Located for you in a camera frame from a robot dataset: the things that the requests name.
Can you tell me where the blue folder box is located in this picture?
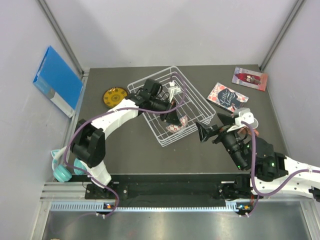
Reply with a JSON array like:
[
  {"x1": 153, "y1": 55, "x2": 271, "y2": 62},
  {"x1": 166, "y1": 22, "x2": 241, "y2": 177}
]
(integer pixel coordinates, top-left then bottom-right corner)
[{"x1": 33, "y1": 46, "x2": 83, "y2": 118}]

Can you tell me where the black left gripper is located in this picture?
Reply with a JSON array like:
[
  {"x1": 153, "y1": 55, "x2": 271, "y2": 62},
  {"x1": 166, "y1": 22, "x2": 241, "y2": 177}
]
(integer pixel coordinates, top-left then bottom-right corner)
[{"x1": 149, "y1": 97, "x2": 182, "y2": 127}]

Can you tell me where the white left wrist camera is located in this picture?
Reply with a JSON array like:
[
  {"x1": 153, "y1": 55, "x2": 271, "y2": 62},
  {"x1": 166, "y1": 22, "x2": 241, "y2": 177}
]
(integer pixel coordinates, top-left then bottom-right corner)
[{"x1": 167, "y1": 81, "x2": 182, "y2": 101}]

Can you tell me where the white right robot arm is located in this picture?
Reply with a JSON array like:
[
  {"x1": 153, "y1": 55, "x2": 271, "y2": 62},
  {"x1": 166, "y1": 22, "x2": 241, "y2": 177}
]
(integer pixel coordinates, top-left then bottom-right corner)
[{"x1": 196, "y1": 108, "x2": 320, "y2": 201}]

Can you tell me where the Little Women book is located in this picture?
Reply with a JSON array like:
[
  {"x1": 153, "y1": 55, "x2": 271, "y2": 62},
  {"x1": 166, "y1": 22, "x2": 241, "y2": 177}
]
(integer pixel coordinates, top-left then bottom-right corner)
[{"x1": 207, "y1": 82, "x2": 249, "y2": 113}]

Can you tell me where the yellow plate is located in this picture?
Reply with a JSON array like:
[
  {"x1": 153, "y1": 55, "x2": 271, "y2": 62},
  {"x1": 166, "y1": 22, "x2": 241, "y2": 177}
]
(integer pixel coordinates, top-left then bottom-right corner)
[{"x1": 102, "y1": 87, "x2": 129, "y2": 109}]

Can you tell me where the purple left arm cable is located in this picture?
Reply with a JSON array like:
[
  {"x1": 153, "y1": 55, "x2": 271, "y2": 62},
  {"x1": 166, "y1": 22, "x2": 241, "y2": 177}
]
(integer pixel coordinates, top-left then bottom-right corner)
[{"x1": 63, "y1": 71, "x2": 187, "y2": 218}]

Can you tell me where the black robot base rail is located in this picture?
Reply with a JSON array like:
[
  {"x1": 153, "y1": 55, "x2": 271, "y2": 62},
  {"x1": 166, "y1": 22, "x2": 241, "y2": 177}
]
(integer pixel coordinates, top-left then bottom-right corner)
[{"x1": 84, "y1": 172, "x2": 253, "y2": 201}]

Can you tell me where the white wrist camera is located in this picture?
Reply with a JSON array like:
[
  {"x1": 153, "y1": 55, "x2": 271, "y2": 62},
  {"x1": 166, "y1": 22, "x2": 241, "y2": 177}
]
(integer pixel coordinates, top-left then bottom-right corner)
[
  {"x1": 227, "y1": 107, "x2": 256, "y2": 133},
  {"x1": 167, "y1": 81, "x2": 182, "y2": 101}
]

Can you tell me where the red purple book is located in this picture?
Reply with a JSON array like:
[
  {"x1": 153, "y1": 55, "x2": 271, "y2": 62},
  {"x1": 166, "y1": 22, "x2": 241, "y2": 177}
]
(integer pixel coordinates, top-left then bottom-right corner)
[{"x1": 231, "y1": 66, "x2": 268, "y2": 92}]

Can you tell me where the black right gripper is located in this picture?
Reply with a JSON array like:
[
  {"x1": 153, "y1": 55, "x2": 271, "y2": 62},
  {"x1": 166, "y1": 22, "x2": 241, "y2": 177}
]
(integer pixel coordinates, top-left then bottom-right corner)
[{"x1": 195, "y1": 112, "x2": 247, "y2": 171}]

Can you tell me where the teal object behind arm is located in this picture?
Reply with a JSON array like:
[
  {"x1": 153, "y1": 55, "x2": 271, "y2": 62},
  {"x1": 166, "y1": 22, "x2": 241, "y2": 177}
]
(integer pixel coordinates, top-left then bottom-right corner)
[{"x1": 51, "y1": 146, "x2": 86, "y2": 183}]

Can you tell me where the red patterned white bowl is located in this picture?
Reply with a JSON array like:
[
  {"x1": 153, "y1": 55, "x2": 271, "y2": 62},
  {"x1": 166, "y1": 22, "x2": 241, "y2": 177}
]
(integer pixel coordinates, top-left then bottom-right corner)
[{"x1": 166, "y1": 115, "x2": 189, "y2": 134}]

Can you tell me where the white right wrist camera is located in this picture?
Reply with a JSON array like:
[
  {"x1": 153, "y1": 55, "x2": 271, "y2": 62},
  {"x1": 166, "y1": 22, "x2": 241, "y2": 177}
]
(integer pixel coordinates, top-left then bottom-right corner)
[{"x1": 227, "y1": 107, "x2": 256, "y2": 133}]

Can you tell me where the pink plastic cup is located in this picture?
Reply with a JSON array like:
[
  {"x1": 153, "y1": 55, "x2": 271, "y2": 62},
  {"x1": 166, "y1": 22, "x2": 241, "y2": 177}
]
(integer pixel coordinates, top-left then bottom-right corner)
[{"x1": 231, "y1": 113, "x2": 241, "y2": 119}]

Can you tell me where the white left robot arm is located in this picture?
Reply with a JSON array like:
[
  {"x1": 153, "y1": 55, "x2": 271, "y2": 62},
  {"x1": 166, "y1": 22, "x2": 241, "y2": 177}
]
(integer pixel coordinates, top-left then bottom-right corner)
[{"x1": 70, "y1": 79, "x2": 185, "y2": 199}]

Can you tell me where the white wire dish rack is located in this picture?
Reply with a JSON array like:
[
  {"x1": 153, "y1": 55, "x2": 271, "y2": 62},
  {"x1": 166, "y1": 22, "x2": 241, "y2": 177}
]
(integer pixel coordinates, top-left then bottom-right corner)
[{"x1": 126, "y1": 65, "x2": 217, "y2": 148}]

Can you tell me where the grey slotted cable duct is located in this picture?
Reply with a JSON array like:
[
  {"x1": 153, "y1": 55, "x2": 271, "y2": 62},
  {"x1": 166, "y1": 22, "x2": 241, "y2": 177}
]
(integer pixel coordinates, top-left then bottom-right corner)
[{"x1": 50, "y1": 201, "x2": 252, "y2": 213}]

